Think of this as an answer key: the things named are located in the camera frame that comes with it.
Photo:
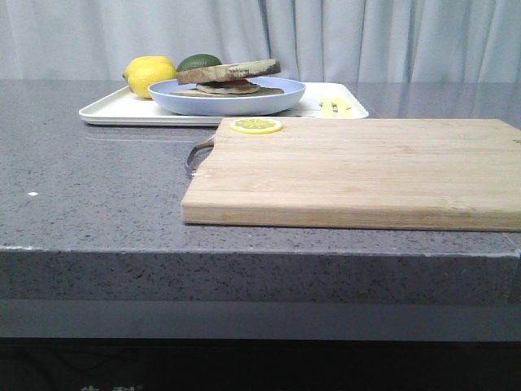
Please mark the bread slice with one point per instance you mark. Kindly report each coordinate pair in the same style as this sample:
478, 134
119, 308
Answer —
229, 72
263, 91

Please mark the light blue round plate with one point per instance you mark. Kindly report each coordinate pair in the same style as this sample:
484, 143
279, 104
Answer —
172, 96

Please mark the fried egg toy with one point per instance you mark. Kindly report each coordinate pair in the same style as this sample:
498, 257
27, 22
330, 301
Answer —
240, 86

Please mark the white bear print tray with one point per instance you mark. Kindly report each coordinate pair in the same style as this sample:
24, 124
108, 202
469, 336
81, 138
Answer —
124, 108

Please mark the yellow lemon slice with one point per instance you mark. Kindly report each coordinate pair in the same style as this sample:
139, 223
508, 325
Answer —
256, 125

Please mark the yellow plastic fork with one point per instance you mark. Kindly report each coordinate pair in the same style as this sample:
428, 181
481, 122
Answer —
335, 107

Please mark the green lime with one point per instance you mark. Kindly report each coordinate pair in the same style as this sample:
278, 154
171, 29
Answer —
201, 60

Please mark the wooden cutting board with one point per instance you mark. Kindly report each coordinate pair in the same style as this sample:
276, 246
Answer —
413, 174

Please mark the white curtain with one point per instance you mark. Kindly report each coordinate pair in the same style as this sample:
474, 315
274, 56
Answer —
365, 41

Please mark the metal cutting board handle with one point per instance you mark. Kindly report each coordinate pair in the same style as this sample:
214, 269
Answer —
196, 156

